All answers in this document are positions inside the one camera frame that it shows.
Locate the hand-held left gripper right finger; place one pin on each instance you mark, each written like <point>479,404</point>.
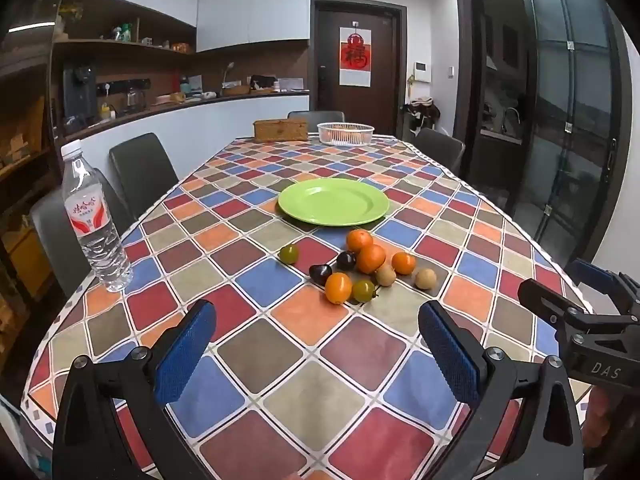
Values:
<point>450,355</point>

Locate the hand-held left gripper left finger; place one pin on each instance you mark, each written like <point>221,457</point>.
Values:
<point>180,355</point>

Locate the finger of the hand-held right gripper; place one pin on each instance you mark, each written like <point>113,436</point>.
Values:
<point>545,305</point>
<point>595,275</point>

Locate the brown kiwi fruit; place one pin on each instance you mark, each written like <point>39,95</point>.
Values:
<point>425,278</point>
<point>385,276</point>

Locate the small orange mandarin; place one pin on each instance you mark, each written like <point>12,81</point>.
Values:
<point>403,263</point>
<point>338,288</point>

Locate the green tomato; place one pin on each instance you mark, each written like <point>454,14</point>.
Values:
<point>363,291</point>
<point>288,254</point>

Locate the large orange mandarin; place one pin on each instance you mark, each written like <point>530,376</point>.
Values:
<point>359,239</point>
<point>372,260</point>

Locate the dark purple plum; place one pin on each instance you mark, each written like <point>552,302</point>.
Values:
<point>345,261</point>
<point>320,273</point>

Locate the green plate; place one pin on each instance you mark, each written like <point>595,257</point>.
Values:
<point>332,202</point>

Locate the person's right hand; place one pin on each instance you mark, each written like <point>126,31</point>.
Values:
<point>607,425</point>

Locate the colourful chequered tablecloth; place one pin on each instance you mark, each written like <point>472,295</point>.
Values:
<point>280,340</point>

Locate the clear plastic water bottle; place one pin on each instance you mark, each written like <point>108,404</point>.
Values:
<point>92,220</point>

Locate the glass sliding door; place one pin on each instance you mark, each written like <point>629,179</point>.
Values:
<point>570,110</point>

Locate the grey dining chair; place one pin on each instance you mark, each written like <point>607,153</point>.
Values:
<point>142,170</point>
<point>55,240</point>
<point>440,147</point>
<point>315,115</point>

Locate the kitchen faucet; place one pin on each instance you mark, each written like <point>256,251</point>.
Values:
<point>511,119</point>

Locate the hanging bags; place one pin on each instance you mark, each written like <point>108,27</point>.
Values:
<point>421,112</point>

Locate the curved white counter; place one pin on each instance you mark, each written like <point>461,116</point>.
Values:
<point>215,120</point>

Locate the white plastic basket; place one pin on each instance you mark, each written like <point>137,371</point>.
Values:
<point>346,136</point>

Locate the woven brown box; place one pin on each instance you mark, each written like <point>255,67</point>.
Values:
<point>280,130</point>

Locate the yellow baby bottle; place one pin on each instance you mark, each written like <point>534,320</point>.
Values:
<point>105,111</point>

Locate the glass kettle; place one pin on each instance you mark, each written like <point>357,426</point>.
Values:
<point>134,97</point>

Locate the black water dispenser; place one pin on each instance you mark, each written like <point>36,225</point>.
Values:
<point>79,95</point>

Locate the white desk lamp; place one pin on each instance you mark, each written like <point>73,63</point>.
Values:
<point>227,75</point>

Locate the dark brown door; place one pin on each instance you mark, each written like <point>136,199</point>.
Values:
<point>385,60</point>

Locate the red and white door poster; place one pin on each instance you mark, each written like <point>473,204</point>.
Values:
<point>356,55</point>

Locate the white upper cabinet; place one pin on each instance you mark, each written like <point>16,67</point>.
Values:
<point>225,5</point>

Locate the yellow flowers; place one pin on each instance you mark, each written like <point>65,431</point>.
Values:
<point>70,12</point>

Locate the white wall intercom panel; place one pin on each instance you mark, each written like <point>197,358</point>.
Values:
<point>422,71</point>

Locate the black wall power strip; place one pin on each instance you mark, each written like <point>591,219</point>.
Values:
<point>122,86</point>

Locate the wooden wall shelf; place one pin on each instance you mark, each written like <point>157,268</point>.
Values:
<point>125,45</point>

